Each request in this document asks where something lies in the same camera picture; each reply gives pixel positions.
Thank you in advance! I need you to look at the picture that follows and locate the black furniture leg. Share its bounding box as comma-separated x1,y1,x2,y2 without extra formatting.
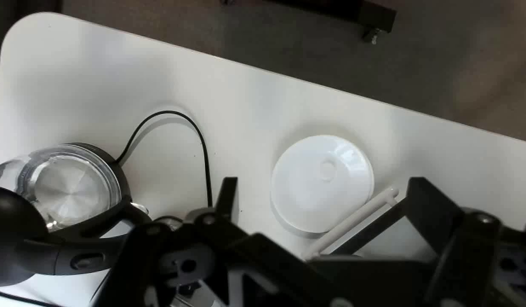
274,0,396,44

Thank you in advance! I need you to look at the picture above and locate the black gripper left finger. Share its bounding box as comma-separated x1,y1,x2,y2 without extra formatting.
214,177,238,221

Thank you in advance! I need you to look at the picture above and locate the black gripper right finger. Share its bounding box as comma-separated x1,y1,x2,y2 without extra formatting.
331,177,464,257

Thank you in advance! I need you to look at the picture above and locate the white plastic utensil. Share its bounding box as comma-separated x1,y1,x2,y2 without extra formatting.
304,185,405,259

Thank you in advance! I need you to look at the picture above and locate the black kettle power cable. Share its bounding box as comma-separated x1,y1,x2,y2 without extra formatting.
114,108,214,209

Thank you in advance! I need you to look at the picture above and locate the white round plate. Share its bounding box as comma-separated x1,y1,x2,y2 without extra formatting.
270,134,374,236

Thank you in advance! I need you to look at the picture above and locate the glass electric kettle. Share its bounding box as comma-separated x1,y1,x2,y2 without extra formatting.
0,143,149,286

